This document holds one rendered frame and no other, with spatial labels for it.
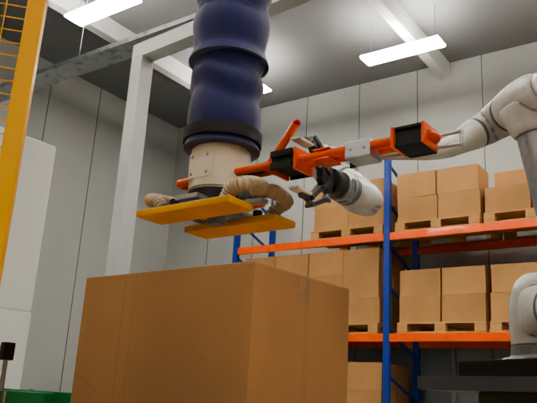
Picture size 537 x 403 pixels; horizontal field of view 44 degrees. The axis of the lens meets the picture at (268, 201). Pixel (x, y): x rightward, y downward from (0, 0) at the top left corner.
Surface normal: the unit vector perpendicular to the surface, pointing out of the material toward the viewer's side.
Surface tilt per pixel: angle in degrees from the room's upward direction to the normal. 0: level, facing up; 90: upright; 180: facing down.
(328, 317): 90
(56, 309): 90
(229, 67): 70
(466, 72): 90
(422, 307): 90
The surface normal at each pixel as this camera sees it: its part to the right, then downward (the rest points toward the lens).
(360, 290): -0.57, -0.26
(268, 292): 0.79, -0.13
